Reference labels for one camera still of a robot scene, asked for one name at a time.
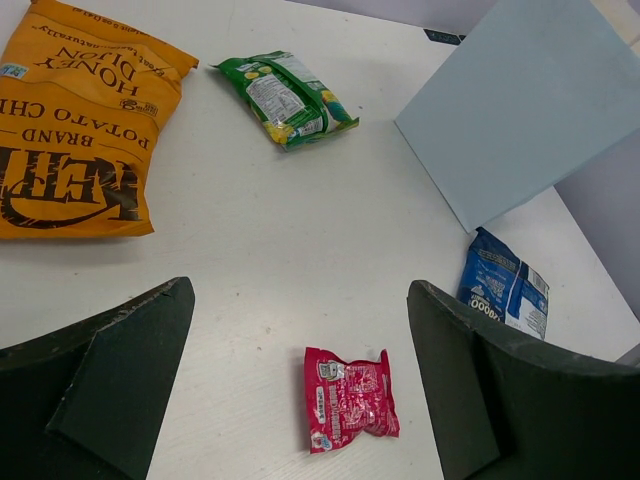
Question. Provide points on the orange potato chips bag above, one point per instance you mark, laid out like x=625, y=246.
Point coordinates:
x=84, y=100

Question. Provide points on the black label sticker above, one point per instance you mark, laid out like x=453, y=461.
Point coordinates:
x=444, y=37

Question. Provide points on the green snack bag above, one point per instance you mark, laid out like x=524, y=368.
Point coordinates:
x=293, y=105

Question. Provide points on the blue cookie bag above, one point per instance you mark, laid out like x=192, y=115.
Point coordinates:
x=497, y=283

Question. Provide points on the light blue paper bag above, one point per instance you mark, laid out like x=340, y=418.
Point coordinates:
x=537, y=90

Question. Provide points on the red candy packet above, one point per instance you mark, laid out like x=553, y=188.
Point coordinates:
x=344, y=399

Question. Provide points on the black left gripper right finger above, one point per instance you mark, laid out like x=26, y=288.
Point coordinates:
x=505, y=405

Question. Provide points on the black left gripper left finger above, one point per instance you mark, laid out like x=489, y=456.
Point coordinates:
x=88, y=401

